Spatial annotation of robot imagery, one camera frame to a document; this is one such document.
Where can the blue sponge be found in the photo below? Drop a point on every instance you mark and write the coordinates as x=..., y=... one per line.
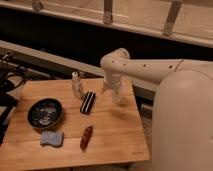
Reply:
x=54, y=139

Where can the metal window frame rail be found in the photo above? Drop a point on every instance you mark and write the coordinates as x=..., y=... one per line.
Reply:
x=188, y=21

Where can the white ceramic cup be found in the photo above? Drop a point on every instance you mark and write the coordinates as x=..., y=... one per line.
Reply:
x=117, y=96

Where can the dark ceramic bowl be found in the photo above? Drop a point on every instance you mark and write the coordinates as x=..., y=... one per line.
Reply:
x=45, y=113

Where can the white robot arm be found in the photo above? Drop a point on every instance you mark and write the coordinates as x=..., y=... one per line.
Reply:
x=182, y=123

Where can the wooden board table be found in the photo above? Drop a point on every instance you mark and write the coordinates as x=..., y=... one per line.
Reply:
x=117, y=136

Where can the black white striped object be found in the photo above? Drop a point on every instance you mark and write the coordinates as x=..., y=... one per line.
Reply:
x=87, y=103

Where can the small white bottle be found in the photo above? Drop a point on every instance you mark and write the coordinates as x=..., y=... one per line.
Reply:
x=77, y=86

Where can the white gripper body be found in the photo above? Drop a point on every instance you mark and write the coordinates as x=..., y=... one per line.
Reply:
x=112, y=82

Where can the brown red oblong object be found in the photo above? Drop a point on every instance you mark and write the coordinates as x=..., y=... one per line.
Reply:
x=86, y=138

